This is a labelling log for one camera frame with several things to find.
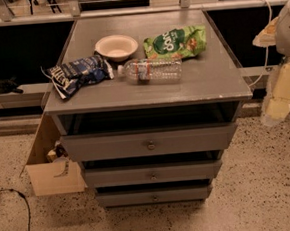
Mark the white paper bowl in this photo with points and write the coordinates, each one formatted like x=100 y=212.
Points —
x=116 y=47

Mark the grey drawer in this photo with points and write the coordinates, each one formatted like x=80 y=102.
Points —
x=118 y=176
x=92 y=147
x=157 y=196

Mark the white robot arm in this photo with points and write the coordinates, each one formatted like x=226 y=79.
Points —
x=276 y=104

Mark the green snack bag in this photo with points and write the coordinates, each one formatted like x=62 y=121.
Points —
x=185 y=42

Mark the clear plastic water bottle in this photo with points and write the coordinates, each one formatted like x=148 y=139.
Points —
x=151 y=71

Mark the black object on ledge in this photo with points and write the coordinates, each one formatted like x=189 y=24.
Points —
x=9 y=86

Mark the grey wooden drawer cabinet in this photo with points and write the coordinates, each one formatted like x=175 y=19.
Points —
x=210 y=92

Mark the grey middle drawer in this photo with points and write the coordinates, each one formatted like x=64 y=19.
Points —
x=118 y=176

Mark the grey top drawer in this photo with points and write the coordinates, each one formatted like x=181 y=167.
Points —
x=92 y=147

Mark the blue chip bag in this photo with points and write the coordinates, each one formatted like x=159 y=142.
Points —
x=69 y=77

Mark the grey bottom drawer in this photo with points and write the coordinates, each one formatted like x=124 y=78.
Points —
x=157 y=196

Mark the cardboard box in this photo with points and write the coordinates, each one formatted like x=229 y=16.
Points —
x=51 y=174

